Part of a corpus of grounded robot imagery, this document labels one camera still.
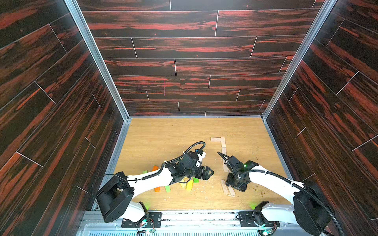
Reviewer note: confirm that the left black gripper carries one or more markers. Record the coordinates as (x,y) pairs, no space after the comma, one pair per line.
(204,177)

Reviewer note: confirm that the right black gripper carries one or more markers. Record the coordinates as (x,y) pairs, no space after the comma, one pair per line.
(233,163)

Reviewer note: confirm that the natural wood block crosswise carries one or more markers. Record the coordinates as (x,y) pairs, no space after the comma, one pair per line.
(213,139)

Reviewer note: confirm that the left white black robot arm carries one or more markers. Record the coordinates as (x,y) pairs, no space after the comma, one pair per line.
(115,198)

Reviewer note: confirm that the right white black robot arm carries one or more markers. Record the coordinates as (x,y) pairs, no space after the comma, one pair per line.
(307,208)

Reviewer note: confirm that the small yellow block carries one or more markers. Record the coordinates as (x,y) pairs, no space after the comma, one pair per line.
(190,185)

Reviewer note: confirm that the left yellow block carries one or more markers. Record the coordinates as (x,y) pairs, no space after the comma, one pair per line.
(183,184)

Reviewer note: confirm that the long light green block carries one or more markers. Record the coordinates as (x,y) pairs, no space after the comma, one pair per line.
(167,189)

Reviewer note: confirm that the upper orange block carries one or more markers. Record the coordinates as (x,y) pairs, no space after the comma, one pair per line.
(155,168)

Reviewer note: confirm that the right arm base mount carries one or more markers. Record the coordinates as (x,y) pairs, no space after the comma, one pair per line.
(255,219)

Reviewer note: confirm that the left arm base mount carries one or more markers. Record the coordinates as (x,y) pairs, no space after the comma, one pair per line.
(150,219)

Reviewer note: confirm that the aluminium front rail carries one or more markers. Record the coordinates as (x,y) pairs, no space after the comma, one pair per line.
(186,223)

